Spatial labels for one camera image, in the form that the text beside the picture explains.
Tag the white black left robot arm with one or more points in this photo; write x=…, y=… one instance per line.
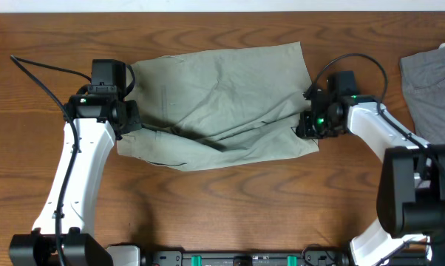
x=96, y=116

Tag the khaki green shorts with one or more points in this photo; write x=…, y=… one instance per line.
x=219, y=108

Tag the grey shorts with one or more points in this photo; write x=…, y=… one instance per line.
x=423, y=88

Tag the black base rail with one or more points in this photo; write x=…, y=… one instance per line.
x=244, y=258

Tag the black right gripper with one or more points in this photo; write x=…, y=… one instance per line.
x=304, y=128

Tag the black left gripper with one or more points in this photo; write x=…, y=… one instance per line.
x=135, y=120

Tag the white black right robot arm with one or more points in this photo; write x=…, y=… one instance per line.
x=410, y=201

